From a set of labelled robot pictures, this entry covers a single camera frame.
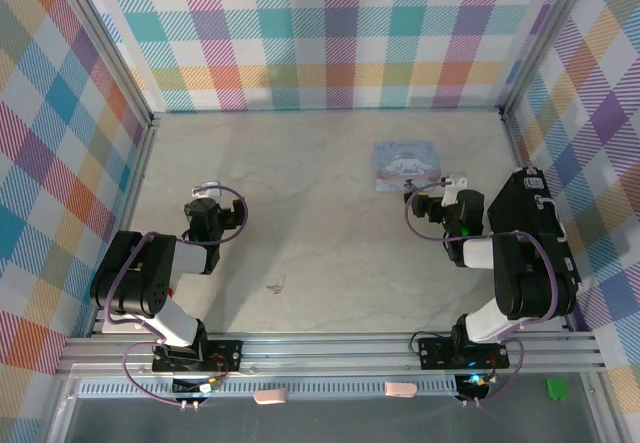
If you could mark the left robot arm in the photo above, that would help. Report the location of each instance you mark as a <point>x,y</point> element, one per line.
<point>145,273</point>

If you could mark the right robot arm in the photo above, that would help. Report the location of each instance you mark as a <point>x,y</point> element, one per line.
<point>520,273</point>

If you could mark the black suitcase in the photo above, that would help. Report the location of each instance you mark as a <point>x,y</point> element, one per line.
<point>520,203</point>

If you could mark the black connector board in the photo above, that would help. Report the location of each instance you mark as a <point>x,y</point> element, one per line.
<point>472,388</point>
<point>192,388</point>

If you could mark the pink eraser block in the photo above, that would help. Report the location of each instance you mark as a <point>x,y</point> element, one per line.
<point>400,389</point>
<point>271,396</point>

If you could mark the green plastic block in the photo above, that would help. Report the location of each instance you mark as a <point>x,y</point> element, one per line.
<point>556,389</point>

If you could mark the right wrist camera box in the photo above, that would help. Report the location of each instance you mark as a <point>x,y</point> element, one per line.
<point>452,190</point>

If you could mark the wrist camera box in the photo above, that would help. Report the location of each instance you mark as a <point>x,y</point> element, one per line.
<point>452,190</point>
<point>207,188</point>

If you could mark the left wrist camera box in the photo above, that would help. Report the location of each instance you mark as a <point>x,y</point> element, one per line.
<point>207,188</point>

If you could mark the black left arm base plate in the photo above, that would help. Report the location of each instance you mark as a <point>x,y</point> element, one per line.
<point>225,355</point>

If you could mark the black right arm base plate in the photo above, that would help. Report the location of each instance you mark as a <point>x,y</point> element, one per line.
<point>435,353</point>

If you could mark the aluminium rail frame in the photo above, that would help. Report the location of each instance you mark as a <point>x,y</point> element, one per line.
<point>325,353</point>

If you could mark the aluminium corner post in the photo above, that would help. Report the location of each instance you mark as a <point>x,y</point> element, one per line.
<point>550,38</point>
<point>100,38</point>

